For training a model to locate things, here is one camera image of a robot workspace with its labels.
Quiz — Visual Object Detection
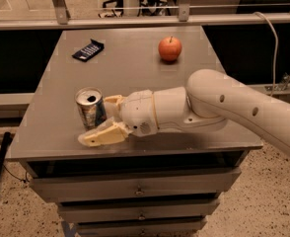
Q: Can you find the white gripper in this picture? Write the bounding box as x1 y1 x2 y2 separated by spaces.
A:
78 90 158 147

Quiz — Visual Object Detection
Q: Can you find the silver blue redbull can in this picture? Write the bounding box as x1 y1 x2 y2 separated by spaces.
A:
75 87 107 130

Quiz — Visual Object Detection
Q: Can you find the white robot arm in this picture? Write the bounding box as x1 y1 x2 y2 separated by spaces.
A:
78 69 290 157

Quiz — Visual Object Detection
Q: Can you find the grey drawer cabinet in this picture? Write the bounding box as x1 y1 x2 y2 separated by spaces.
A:
7 26 264 237

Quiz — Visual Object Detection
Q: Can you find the red apple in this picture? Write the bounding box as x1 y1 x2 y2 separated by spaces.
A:
158 37 182 62

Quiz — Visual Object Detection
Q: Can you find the middle grey drawer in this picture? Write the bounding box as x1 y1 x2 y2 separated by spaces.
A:
58 198 219 223

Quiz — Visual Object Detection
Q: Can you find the grey drawer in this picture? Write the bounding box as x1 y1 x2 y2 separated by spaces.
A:
77 217 206 237
58 198 219 223
31 167 241 202

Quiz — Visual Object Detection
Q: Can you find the top grey drawer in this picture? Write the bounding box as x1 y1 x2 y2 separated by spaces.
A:
31 167 241 202

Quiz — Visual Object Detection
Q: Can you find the bottom grey drawer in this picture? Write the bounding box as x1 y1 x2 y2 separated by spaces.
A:
77 217 206 237

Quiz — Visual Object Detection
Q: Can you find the black office chair base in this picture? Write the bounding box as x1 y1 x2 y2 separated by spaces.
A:
99 0 171 18

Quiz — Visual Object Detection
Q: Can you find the grey metal railing frame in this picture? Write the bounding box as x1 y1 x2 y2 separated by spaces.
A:
0 0 290 31

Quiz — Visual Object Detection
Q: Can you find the white cable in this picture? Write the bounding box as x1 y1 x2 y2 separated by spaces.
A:
253 11 280 98

